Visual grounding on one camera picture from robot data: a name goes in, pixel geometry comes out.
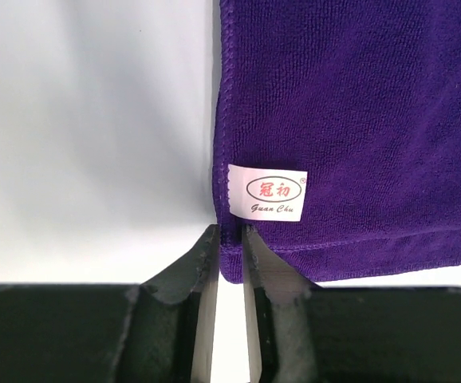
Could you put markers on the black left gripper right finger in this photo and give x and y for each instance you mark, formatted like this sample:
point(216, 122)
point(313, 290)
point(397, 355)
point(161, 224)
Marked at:
point(298, 331)

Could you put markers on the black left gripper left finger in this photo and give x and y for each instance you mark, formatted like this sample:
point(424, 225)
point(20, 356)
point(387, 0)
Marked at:
point(161, 330)

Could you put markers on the purple microfiber towel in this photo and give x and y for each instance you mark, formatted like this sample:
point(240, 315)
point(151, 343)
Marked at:
point(363, 100)

